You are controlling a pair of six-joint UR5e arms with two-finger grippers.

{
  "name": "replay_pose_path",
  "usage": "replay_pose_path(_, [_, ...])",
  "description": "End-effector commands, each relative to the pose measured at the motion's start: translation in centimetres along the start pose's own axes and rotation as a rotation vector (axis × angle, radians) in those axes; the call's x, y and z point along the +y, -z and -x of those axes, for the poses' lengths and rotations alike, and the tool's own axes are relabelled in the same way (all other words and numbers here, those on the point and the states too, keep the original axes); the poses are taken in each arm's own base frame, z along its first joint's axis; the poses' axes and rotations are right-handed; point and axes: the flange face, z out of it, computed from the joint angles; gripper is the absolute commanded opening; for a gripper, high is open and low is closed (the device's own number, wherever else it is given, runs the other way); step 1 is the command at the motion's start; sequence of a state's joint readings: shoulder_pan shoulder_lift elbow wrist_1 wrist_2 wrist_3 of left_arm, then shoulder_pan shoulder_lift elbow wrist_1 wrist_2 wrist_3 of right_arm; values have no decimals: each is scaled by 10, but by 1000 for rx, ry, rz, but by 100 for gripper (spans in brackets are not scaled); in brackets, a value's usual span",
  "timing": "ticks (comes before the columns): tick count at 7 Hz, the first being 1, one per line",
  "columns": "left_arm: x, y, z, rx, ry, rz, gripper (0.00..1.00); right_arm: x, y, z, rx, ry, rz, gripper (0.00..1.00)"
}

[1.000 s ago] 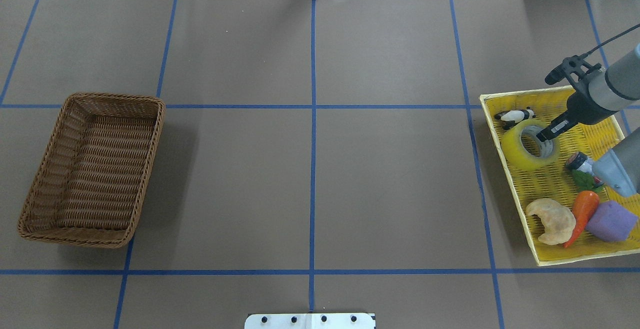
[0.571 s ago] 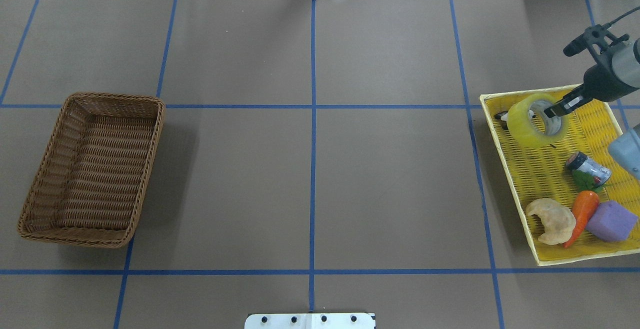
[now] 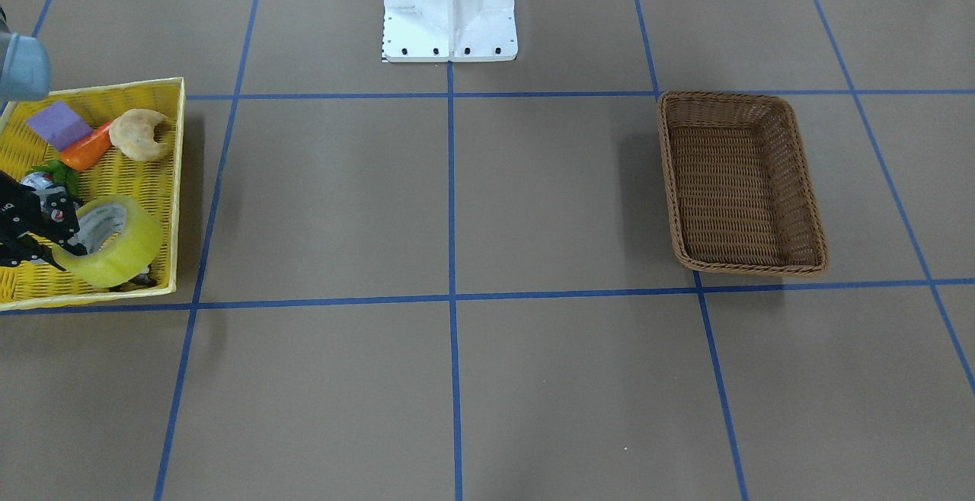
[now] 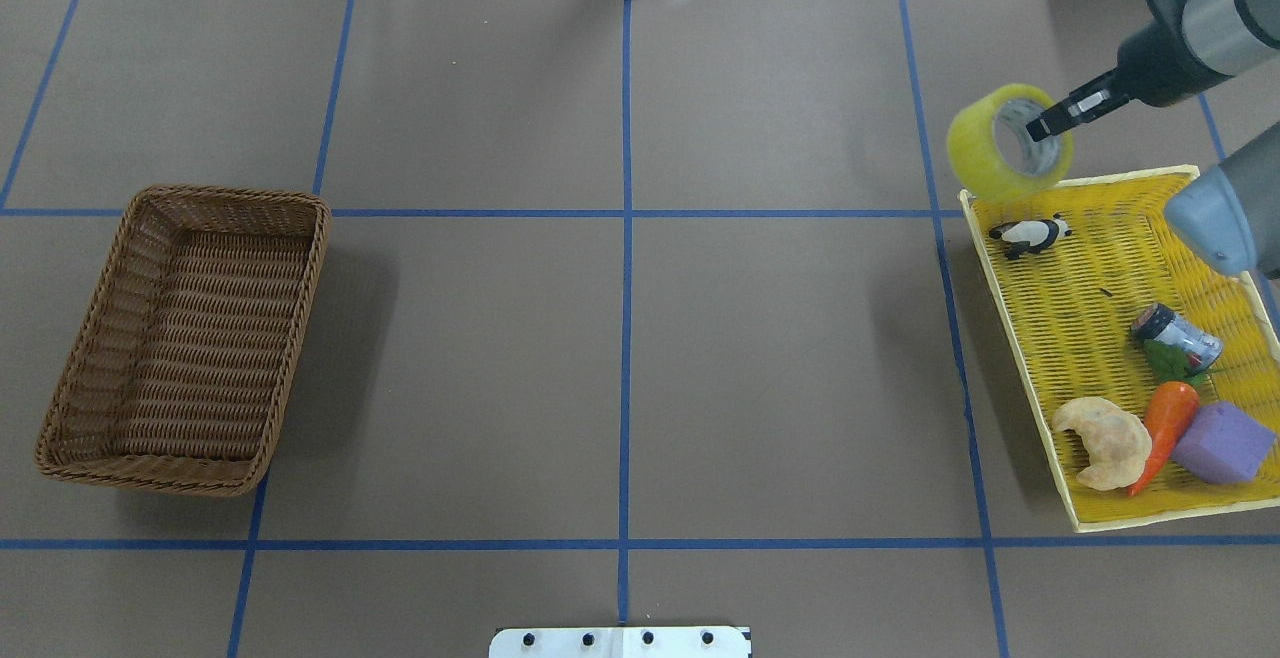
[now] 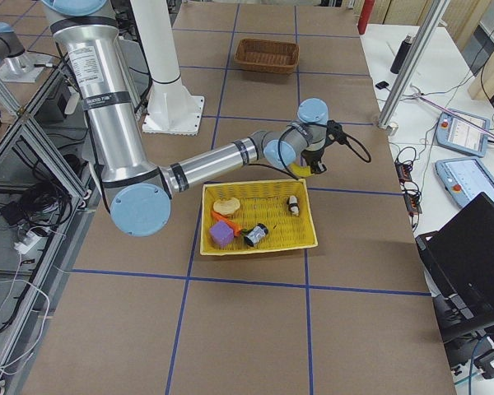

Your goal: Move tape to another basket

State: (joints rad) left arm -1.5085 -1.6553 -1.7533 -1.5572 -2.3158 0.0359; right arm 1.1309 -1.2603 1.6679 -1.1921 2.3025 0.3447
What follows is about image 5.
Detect panda toy figurine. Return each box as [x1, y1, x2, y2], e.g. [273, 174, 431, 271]
[287, 195, 300, 216]

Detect aluminium camera post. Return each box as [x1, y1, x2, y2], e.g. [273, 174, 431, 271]
[377, 0, 450, 132]

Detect yellow woven basket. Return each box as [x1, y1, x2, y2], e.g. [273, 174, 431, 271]
[200, 179, 318, 256]

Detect teach pendant near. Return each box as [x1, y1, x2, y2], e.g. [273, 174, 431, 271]
[435, 156, 494, 208]

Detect toy croissant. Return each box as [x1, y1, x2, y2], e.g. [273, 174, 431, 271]
[212, 197, 240, 217]

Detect brown wicker basket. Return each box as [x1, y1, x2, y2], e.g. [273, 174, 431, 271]
[234, 38, 300, 75]

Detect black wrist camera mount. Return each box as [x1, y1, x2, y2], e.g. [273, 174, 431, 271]
[325, 120, 347, 146]

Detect black water bottle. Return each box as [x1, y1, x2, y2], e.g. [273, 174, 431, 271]
[390, 35, 414, 74]

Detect small dark jar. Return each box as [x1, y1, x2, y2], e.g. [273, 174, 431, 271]
[244, 223, 268, 247]

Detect teach pendant far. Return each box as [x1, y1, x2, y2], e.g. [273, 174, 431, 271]
[436, 109, 491, 157]

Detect black laptop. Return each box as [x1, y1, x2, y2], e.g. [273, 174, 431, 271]
[416, 193, 494, 343]

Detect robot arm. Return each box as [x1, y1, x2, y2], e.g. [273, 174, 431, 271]
[0, 22, 43, 83]
[44, 1, 328, 237]

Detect red cylinder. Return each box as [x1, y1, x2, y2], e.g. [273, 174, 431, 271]
[357, 0, 375, 35]

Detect yellow clear tape roll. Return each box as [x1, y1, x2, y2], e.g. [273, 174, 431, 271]
[288, 163, 314, 179]

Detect small black phone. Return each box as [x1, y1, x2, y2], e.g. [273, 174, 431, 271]
[375, 81, 389, 90]

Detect teach pendant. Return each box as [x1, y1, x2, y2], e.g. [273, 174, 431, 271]
[436, 109, 491, 157]
[435, 156, 494, 208]

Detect purple foam block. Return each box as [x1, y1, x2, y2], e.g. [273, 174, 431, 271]
[209, 221, 235, 248]

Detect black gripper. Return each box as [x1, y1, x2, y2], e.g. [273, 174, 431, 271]
[303, 149, 327, 173]

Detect toy carrot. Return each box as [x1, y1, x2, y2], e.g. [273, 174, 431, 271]
[211, 211, 248, 236]

